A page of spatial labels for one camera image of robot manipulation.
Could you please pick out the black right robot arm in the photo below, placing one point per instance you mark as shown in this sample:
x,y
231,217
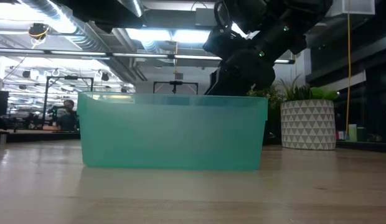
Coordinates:
x,y
292,21

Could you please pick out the teal translucent plastic basket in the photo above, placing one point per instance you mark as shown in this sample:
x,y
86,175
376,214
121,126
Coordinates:
x,y
171,133

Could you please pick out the grey junction box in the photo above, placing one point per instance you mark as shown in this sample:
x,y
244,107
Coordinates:
x,y
204,17

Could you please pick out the succulent in patterned white pot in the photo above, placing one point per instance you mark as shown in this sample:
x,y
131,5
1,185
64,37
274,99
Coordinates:
x,y
308,124

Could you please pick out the long ceiling light bar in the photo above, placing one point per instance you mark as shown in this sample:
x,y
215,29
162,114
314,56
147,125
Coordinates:
x,y
134,55

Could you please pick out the pale green cup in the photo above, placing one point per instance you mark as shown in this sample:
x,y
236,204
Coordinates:
x,y
352,133

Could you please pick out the white ceiling box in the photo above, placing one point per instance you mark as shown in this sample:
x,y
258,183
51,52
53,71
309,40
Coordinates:
x,y
351,7

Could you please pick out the dark green cup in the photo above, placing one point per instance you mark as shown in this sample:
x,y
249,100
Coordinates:
x,y
362,134

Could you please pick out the person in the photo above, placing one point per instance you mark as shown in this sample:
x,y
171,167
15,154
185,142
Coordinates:
x,y
68,119

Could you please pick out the black monitor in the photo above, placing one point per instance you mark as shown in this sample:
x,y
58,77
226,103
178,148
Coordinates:
x,y
0,102

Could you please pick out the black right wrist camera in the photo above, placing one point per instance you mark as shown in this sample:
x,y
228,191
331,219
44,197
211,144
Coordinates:
x,y
222,43

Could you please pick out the low black rig frame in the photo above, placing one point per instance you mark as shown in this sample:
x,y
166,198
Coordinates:
x,y
176,83

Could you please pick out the silver ventilation duct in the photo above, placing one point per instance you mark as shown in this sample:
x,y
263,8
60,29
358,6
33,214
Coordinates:
x,y
71,28

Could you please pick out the tall black rig frame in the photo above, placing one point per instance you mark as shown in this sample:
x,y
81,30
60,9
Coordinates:
x,y
46,99

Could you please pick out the black aluminium table frame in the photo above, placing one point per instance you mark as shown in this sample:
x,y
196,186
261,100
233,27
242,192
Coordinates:
x,y
37,137

